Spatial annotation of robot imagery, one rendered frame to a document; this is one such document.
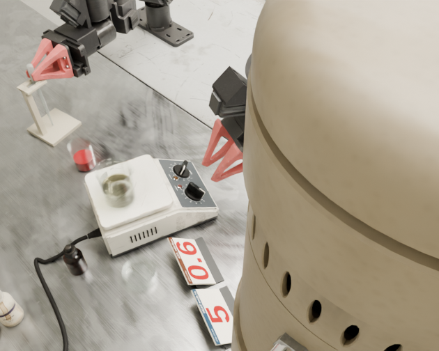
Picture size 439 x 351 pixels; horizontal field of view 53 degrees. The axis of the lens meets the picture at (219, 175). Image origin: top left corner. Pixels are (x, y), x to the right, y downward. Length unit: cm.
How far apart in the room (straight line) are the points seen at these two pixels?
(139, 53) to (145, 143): 32
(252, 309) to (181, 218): 58
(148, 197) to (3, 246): 27
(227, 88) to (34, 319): 45
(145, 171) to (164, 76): 38
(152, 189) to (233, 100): 23
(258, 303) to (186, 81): 93
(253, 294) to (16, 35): 121
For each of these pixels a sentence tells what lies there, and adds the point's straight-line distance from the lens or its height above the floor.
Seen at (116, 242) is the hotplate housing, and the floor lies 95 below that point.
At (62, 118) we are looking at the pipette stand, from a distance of 101.
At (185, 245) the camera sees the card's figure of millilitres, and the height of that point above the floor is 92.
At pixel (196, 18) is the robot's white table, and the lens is 129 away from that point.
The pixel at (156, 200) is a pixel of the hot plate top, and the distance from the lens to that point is 72.
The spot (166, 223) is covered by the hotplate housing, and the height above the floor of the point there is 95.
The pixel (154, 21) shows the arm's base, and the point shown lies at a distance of 122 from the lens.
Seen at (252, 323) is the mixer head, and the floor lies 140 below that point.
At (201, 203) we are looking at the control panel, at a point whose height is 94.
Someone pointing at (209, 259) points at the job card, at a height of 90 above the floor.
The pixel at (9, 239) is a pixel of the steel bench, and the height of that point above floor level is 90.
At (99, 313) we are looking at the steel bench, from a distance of 74.
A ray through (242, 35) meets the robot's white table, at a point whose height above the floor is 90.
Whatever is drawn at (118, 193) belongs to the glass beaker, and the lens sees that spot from 68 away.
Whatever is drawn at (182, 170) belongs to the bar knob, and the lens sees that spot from 78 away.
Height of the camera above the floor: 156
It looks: 50 degrees down
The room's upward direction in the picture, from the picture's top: straight up
